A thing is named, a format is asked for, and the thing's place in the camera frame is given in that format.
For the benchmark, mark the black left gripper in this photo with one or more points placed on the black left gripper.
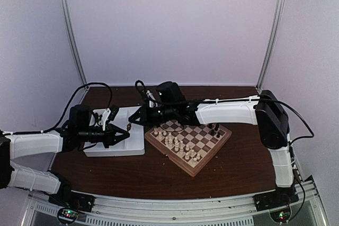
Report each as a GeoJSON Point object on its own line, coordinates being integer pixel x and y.
{"type": "Point", "coordinates": [109, 135]}

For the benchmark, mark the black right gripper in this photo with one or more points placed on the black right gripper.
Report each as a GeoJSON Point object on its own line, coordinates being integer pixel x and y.
{"type": "Point", "coordinates": [145, 120]}

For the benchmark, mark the wooden chess board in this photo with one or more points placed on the wooden chess board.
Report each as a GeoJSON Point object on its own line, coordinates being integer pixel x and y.
{"type": "Point", "coordinates": [202, 132]}

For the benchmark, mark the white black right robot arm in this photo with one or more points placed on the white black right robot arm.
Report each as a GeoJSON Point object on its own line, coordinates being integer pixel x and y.
{"type": "Point", "coordinates": [246, 139]}

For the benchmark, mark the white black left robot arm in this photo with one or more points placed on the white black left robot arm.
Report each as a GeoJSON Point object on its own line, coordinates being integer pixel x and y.
{"type": "Point", "coordinates": [83, 126]}

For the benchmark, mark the white chess pieces group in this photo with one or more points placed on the white chess pieces group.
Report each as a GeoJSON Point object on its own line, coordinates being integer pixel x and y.
{"type": "Point", "coordinates": [182, 146]}

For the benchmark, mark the left controller board with LEDs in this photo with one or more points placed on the left controller board with LEDs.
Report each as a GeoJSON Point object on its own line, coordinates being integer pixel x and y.
{"type": "Point", "coordinates": [67, 216]}

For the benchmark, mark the controller board with leds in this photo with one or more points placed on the controller board with leds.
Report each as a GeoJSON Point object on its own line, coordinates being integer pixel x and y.
{"type": "Point", "coordinates": [67, 216]}
{"type": "Point", "coordinates": [281, 215]}

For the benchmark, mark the right controller board with LEDs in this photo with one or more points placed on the right controller board with LEDs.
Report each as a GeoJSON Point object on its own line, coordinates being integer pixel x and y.
{"type": "Point", "coordinates": [281, 215]}

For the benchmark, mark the white plastic sorting tray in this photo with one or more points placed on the white plastic sorting tray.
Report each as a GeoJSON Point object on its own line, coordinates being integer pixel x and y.
{"type": "Point", "coordinates": [133, 145]}

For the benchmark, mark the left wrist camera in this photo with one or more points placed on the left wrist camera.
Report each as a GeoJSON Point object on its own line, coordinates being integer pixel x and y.
{"type": "Point", "coordinates": [107, 115]}

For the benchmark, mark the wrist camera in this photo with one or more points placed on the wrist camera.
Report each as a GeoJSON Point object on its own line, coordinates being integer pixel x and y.
{"type": "Point", "coordinates": [149, 100]}
{"type": "Point", "coordinates": [107, 115]}

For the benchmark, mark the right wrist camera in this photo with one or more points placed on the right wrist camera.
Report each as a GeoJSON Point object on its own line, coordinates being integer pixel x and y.
{"type": "Point", "coordinates": [149, 100]}

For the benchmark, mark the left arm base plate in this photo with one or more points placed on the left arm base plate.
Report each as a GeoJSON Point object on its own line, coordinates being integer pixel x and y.
{"type": "Point", "coordinates": [76, 201]}

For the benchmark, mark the aluminium left corner post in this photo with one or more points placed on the aluminium left corner post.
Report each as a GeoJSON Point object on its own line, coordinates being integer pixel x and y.
{"type": "Point", "coordinates": [72, 41]}

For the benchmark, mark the aluminium corner post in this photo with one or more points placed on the aluminium corner post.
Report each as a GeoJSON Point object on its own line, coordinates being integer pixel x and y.
{"type": "Point", "coordinates": [72, 41]}
{"type": "Point", "coordinates": [279, 7]}

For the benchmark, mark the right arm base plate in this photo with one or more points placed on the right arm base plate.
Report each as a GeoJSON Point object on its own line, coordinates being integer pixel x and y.
{"type": "Point", "coordinates": [273, 200]}

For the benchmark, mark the aluminium front frame rail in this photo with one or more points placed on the aluminium front frame rail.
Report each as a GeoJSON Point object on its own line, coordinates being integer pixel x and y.
{"type": "Point", "coordinates": [233, 210]}

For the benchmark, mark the aluminium right corner post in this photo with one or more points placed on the aluminium right corner post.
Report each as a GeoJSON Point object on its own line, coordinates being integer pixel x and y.
{"type": "Point", "coordinates": [279, 7]}

